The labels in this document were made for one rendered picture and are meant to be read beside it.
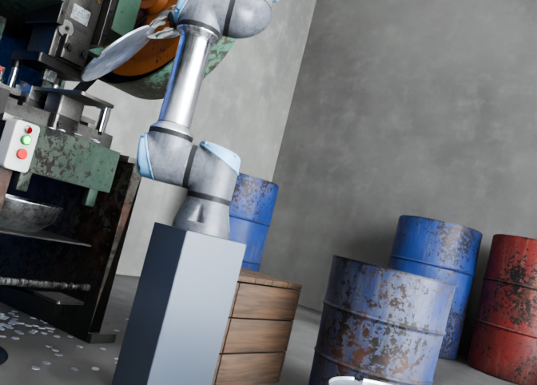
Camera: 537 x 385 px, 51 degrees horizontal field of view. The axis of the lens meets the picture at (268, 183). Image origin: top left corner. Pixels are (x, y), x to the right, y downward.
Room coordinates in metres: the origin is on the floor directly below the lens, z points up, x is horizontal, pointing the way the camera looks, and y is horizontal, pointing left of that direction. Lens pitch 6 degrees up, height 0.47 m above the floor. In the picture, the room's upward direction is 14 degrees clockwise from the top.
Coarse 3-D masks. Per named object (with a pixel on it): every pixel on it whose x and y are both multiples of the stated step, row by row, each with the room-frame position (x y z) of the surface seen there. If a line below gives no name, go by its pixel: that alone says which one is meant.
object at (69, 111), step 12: (48, 96) 1.82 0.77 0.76; (60, 96) 1.79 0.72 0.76; (72, 96) 1.78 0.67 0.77; (84, 96) 1.72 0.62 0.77; (48, 108) 1.81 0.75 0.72; (60, 108) 1.79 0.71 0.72; (72, 108) 1.83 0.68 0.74; (108, 108) 1.84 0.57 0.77; (60, 120) 1.80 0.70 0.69; (72, 120) 1.84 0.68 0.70; (72, 132) 1.85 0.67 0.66
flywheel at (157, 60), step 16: (144, 0) 2.21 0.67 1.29; (160, 0) 2.17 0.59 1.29; (176, 0) 2.16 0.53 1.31; (144, 48) 2.22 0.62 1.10; (160, 48) 2.17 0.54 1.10; (176, 48) 2.08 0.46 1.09; (128, 64) 2.21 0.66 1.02; (144, 64) 2.16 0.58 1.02; (160, 64) 2.11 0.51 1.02; (128, 80) 2.28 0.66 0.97
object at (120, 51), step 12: (132, 36) 1.71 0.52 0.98; (144, 36) 1.80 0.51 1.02; (108, 48) 1.67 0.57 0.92; (120, 48) 1.74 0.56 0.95; (132, 48) 1.85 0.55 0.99; (96, 60) 1.69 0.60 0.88; (108, 60) 1.80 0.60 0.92; (120, 60) 1.88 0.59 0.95; (84, 72) 1.73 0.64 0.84; (96, 72) 1.82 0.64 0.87; (108, 72) 1.92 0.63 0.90
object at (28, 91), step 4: (16, 88) 1.88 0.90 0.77; (20, 88) 1.87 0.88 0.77; (24, 88) 1.86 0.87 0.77; (28, 88) 1.85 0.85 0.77; (32, 88) 1.84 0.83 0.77; (24, 92) 1.85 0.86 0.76; (28, 92) 1.84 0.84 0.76; (32, 92) 1.84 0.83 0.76; (36, 92) 1.85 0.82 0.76; (24, 96) 1.85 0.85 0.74; (28, 96) 1.84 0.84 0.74; (32, 96) 1.85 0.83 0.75; (36, 96) 1.86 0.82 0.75; (40, 96) 1.87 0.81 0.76; (44, 96) 1.88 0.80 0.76; (36, 100) 1.86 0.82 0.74; (40, 100) 1.87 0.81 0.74; (44, 100) 1.88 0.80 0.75
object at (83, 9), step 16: (80, 0) 1.87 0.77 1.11; (96, 0) 1.92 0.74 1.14; (80, 16) 1.88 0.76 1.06; (96, 16) 1.93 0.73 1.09; (32, 32) 1.89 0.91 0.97; (48, 32) 1.84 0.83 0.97; (64, 32) 1.83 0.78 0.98; (80, 32) 1.89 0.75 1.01; (32, 48) 1.87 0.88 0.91; (48, 48) 1.82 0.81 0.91; (64, 48) 1.83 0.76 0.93; (80, 48) 1.88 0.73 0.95; (80, 64) 1.89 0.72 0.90
